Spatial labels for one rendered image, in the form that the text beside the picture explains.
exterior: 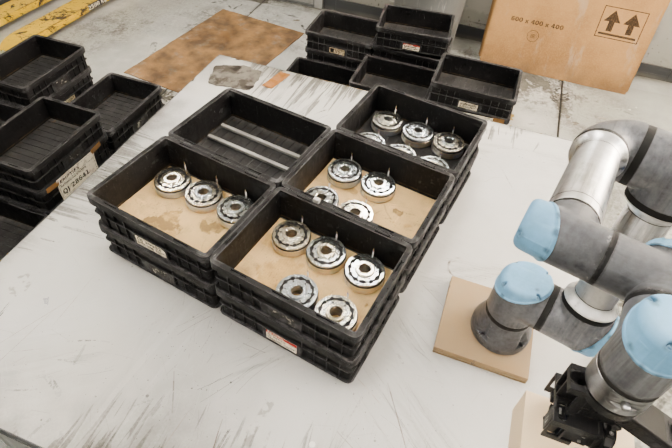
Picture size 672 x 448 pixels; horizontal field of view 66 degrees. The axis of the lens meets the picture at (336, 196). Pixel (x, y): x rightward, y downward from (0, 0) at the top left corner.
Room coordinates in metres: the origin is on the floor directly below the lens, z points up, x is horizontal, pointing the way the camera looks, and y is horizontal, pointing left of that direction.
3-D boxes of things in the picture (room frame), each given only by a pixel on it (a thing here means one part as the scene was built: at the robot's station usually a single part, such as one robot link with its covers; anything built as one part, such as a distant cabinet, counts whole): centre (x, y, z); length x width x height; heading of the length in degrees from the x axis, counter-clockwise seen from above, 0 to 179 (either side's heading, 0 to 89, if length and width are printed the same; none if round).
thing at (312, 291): (0.70, 0.08, 0.86); 0.10 x 0.10 x 0.01
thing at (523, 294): (0.72, -0.46, 0.89); 0.13 x 0.12 x 0.14; 60
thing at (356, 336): (0.77, 0.04, 0.92); 0.40 x 0.30 x 0.02; 63
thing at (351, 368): (0.77, 0.04, 0.76); 0.40 x 0.30 x 0.12; 63
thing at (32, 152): (1.54, 1.19, 0.37); 0.40 x 0.30 x 0.45; 163
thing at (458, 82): (2.19, -0.64, 0.37); 0.40 x 0.30 x 0.45; 73
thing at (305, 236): (0.88, 0.11, 0.86); 0.10 x 0.10 x 0.01
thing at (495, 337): (0.73, -0.45, 0.78); 0.15 x 0.15 x 0.10
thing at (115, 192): (0.95, 0.40, 0.87); 0.40 x 0.30 x 0.11; 63
